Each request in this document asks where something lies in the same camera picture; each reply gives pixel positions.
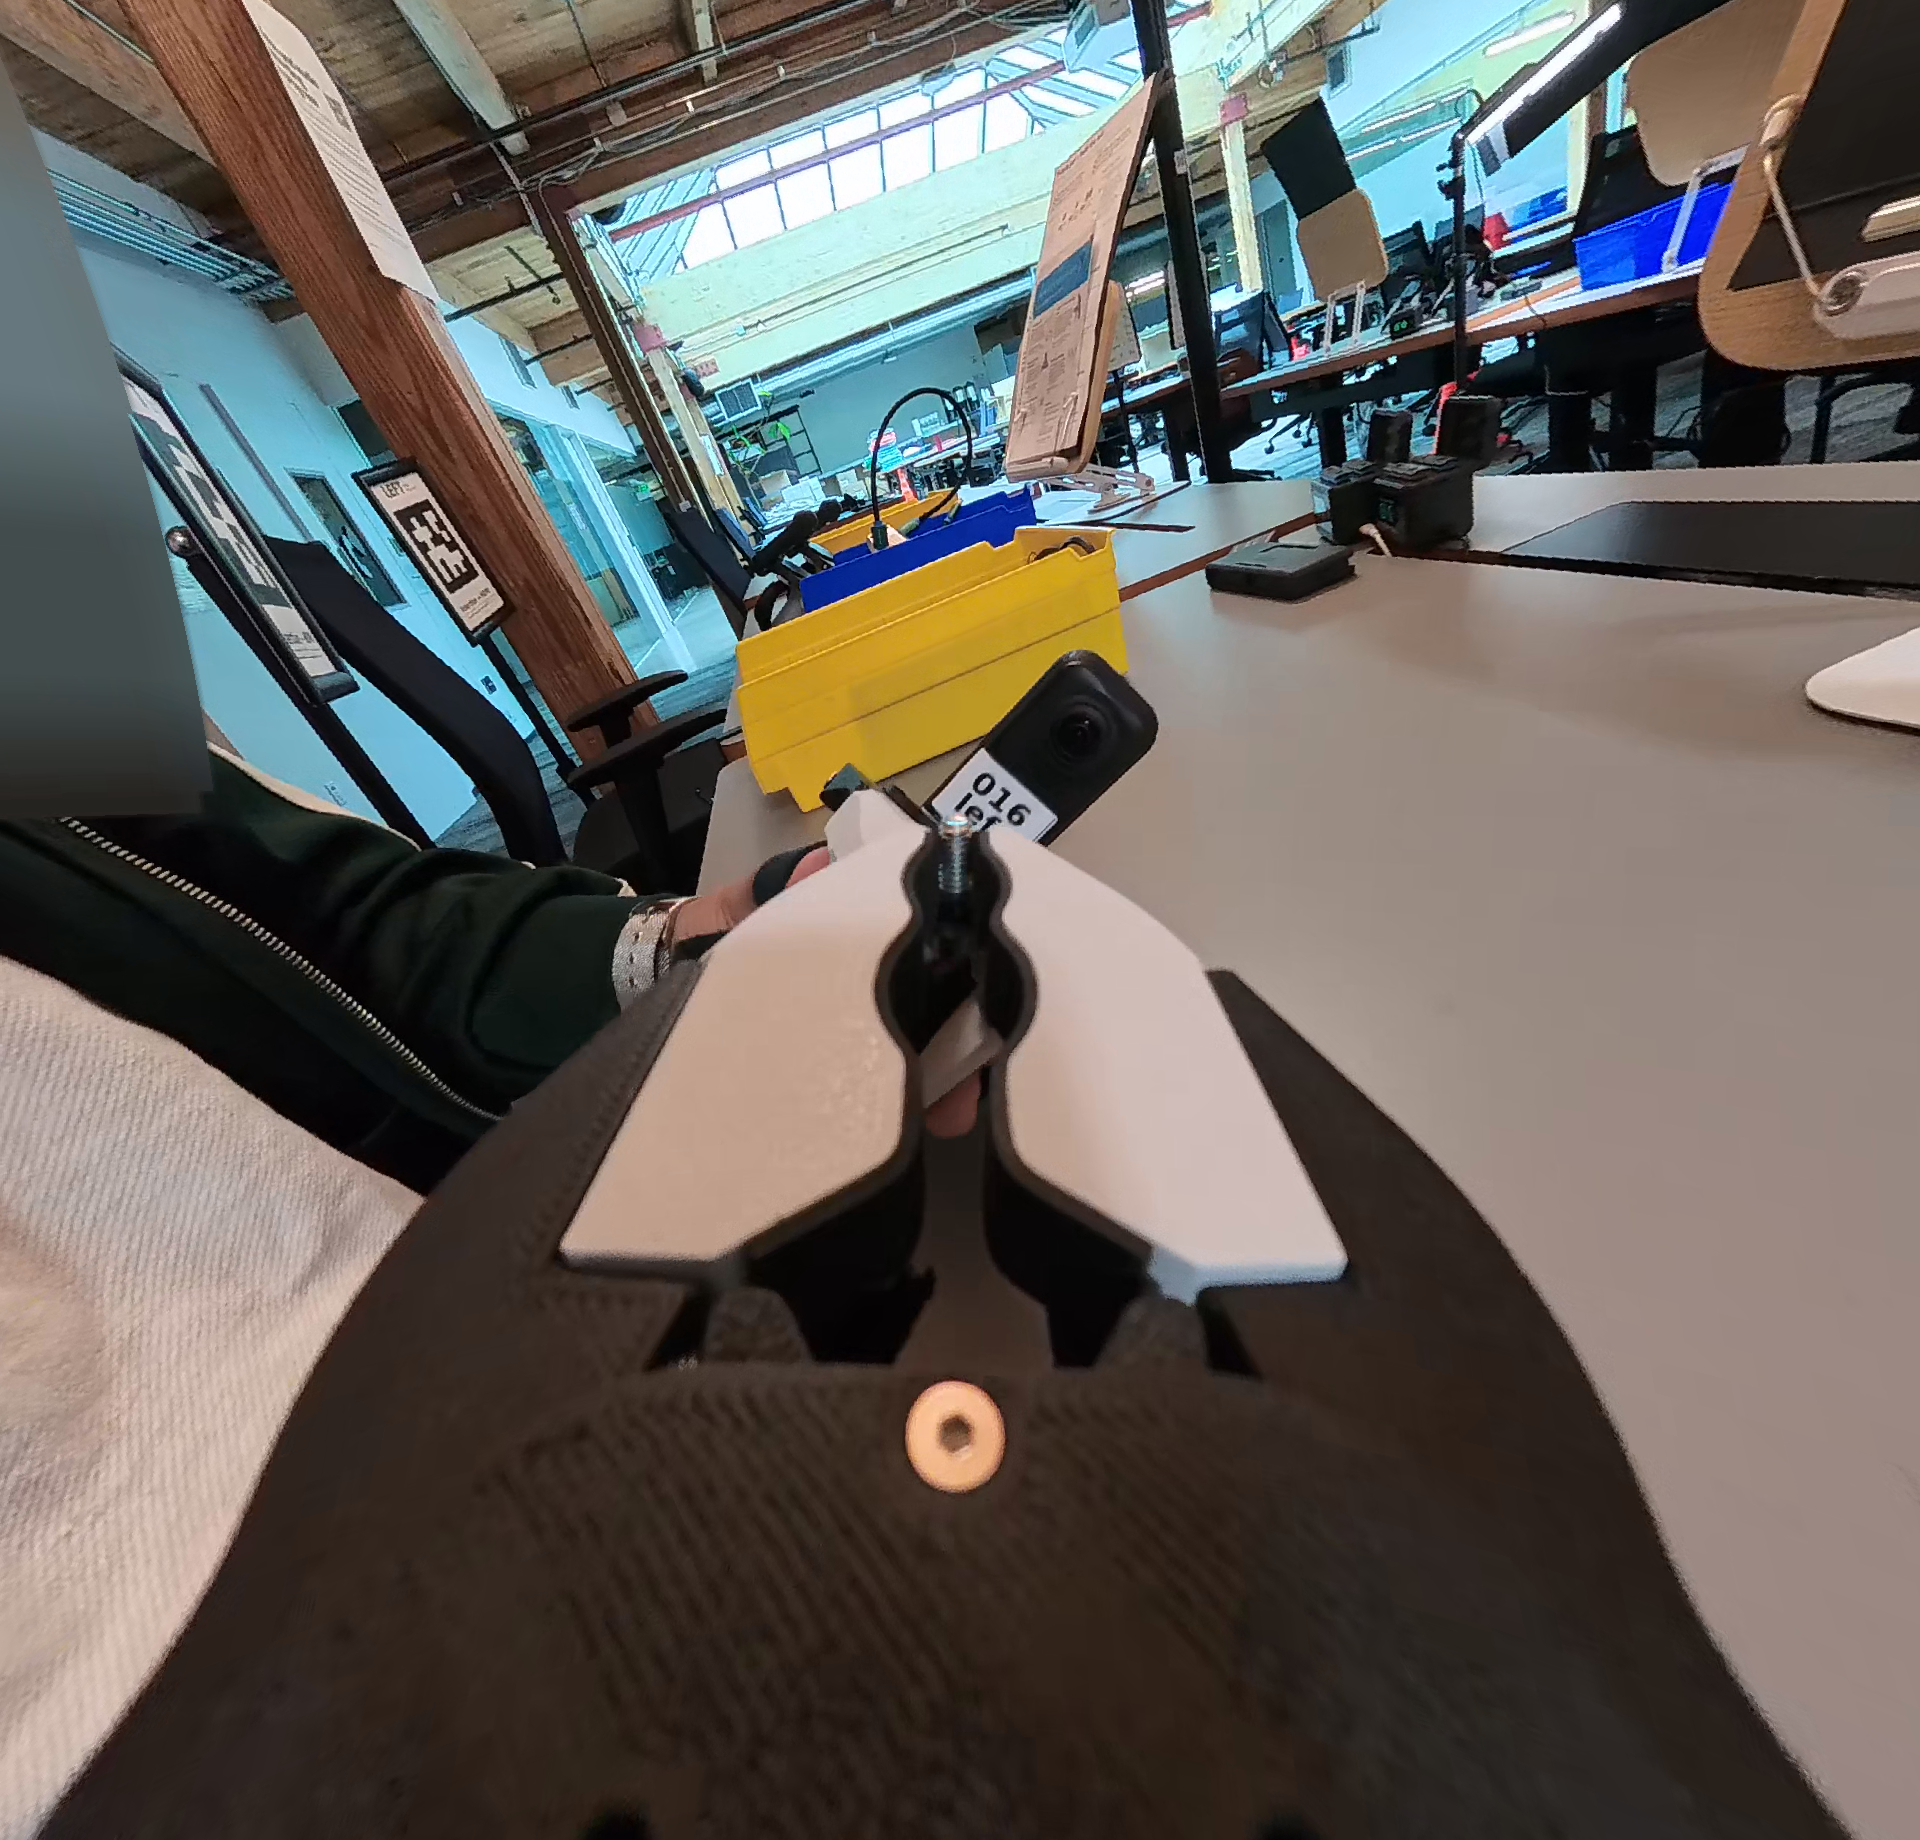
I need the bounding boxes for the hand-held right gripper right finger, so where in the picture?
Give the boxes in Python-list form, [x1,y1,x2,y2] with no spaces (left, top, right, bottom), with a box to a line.
[981,826,1350,1308]

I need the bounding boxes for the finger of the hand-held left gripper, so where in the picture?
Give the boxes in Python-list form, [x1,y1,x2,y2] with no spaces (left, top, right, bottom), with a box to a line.
[823,790,938,883]
[918,1000,1006,1109]

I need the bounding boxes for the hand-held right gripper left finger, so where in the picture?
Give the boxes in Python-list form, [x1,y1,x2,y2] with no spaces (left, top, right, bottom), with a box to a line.
[557,826,920,1279]

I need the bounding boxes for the black star knob screw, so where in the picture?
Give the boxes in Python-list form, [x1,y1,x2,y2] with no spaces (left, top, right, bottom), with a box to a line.
[899,813,1006,1039]

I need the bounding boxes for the yellow plastic bin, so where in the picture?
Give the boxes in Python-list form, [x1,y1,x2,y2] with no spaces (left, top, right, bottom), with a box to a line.
[736,524,1125,810]
[817,487,963,538]

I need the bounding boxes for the person's left forearm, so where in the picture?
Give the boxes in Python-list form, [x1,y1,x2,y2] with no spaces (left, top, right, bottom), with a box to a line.
[196,805,633,1063]

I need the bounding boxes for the person's left hand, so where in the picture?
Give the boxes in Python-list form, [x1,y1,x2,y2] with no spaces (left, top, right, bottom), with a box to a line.
[681,847,833,968]

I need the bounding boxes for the silver mesh watch band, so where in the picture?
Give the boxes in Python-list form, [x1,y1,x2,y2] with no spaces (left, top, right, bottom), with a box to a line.
[614,895,693,1004]

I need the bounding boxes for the blue plastic bin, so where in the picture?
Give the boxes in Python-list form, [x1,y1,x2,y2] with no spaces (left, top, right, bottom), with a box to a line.
[1573,181,1742,289]
[800,487,1039,612]

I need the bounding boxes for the flat black device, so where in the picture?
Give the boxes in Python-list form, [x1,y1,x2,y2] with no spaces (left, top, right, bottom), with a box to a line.
[1204,541,1357,600]

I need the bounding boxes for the black office chair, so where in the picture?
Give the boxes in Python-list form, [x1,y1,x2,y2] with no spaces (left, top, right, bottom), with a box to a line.
[270,535,723,897]

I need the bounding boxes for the dark green jacket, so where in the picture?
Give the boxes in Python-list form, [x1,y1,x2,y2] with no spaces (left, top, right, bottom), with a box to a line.
[0,752,647,1197]

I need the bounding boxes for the framed marker poster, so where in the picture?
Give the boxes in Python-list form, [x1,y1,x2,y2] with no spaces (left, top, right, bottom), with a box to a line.
[351,456,515,645]
[111,355,363,703]

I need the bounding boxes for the black pole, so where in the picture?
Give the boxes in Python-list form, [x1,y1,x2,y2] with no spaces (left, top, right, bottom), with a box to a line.
[1117,0,1235,483]

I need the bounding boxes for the small wooden board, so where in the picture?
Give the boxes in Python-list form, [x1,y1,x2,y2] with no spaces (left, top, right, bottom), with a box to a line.
[1296,193,1389,350]

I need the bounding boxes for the cream trousers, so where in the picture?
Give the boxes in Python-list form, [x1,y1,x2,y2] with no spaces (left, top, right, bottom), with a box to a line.
[0,955,428,1828]

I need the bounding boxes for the black desk mat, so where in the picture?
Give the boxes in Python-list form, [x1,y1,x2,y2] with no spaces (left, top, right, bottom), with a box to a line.
[1501,496,1920,593]

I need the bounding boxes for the wooden pillar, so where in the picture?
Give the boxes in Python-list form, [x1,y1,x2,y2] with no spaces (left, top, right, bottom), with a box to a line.
[66,0,639,732]

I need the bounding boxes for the white stand base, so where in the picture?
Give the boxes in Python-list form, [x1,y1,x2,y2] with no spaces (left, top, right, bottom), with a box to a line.
[1805,627,1920,735]

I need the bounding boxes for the black desk lamp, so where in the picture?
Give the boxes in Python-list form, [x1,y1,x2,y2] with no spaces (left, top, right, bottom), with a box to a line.
[1440,3,1629,403]

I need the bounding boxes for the paper notice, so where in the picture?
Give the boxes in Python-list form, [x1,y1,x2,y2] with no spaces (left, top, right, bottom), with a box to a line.
[225,0,440,299]

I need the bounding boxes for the large wooden board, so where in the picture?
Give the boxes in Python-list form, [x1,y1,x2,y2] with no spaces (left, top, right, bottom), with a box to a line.
[1627,0,1817,275]

